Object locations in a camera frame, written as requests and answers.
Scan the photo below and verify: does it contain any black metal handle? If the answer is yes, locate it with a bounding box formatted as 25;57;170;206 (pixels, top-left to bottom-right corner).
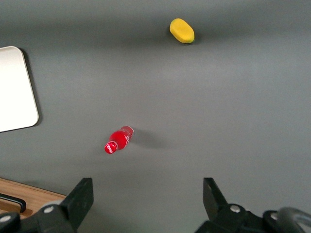
0;193;27;213

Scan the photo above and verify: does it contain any yellow mango toy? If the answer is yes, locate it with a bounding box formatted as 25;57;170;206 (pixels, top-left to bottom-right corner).
169;18;195;44

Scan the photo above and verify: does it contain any grey round cable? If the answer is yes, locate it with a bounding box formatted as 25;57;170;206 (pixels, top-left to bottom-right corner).
276;207;311;233

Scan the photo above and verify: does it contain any cream white rectangular tray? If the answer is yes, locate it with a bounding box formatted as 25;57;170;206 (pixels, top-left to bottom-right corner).
0;46;39;133

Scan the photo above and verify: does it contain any red plastic soda bottle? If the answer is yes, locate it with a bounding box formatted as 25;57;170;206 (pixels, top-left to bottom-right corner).
104;125;135;155

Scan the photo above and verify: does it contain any light wooden board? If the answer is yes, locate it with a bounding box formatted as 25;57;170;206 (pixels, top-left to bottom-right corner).
0;178;67;220

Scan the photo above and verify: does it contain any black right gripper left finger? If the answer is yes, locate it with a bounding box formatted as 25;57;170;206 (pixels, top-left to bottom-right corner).
0;178;94;233

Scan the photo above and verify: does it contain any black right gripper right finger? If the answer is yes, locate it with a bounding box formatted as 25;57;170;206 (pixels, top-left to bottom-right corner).
195;177;282;233

